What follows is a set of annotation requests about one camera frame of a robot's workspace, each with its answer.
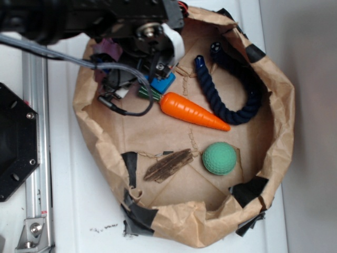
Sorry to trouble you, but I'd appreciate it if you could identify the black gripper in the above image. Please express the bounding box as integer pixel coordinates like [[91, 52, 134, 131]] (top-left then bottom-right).
[[91, 23, 185, 99]]

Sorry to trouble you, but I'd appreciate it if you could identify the dark blue rope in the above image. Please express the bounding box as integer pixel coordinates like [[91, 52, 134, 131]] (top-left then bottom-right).
[[194, 41, 263, 125]]

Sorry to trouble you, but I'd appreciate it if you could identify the green dimpled ball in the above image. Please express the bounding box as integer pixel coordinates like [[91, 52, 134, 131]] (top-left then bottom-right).
[[202, 142, 237, 176]]

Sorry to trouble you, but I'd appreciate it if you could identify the grey cable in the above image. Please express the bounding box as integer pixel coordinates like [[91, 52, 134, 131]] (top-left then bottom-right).
[[0, 34, 155, 116]]

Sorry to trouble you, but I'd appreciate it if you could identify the brown wood bark piece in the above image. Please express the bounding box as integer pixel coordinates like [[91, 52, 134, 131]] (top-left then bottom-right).
[[143, 149, 193, 183]]

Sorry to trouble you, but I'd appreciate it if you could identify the aluminium extrusion rail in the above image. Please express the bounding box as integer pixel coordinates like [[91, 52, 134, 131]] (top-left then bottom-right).
[[15, 52, 55, 252]]

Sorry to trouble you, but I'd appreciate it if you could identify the orange plastic carrot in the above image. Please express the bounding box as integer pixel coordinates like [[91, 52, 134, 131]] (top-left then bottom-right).
[[138, 87, 231, 131]]

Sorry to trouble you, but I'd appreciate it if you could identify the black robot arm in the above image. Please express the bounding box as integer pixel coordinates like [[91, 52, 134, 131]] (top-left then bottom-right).
[[1, 1, 185, 106]]

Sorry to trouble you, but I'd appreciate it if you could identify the white plastic tray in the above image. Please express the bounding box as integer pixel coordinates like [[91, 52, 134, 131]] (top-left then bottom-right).
[[47, 1, 288, 252]]

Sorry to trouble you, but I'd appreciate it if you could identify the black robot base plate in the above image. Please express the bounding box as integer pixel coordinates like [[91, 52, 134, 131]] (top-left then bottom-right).
[[1, 83, 39, 202]]

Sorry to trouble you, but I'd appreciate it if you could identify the blue wooden block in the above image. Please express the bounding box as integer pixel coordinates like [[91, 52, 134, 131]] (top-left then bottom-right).
[[150, 73, 176, 94]]

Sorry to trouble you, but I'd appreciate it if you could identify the brown paper bag bin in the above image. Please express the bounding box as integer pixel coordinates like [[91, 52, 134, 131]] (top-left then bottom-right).
[[73, 7, 295, 248]]

